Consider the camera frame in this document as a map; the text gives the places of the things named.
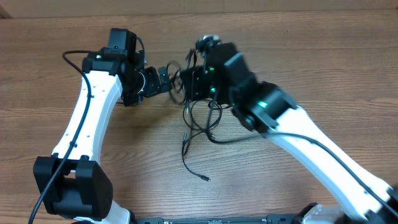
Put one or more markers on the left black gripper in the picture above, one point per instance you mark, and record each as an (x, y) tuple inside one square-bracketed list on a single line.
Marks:
[(153, 84)]

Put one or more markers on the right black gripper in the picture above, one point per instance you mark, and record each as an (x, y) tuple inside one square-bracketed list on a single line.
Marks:
[(196, 80)]

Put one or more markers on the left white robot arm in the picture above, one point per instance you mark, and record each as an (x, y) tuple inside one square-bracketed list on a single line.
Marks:
[(71, 182)]

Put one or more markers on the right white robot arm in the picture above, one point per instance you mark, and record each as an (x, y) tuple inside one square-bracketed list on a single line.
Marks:
[(269, 112)]

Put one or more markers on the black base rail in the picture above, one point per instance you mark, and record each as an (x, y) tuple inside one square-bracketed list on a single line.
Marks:
[(268, 219)]

